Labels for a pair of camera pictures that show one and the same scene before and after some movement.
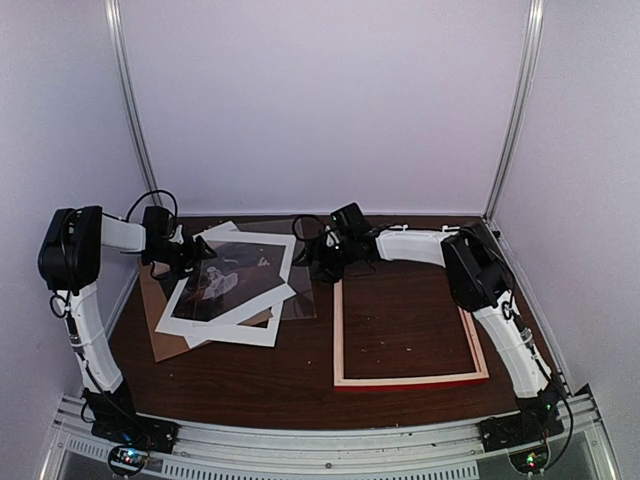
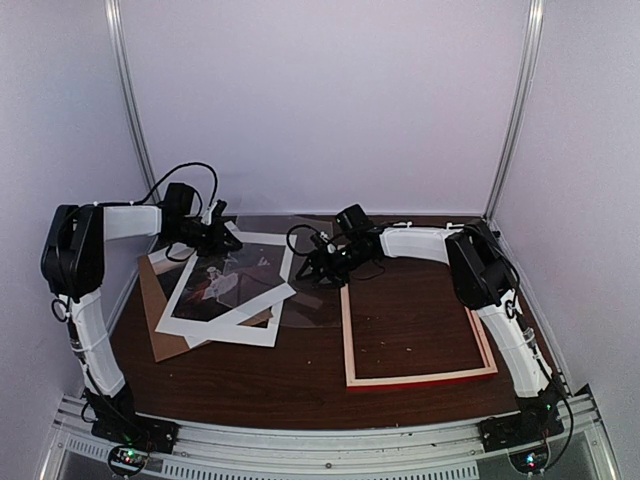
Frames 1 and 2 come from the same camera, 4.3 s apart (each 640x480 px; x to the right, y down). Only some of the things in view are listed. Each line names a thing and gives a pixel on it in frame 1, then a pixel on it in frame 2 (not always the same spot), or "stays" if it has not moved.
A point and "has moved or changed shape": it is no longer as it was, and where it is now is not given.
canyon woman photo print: [239, 272] stays
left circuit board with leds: [127, 459] stays
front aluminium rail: [582, 449] stays
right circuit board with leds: [530, 461] stays
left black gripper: [194, 257] -> [219, 235]
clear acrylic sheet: [299, 305] has moved or changed shape
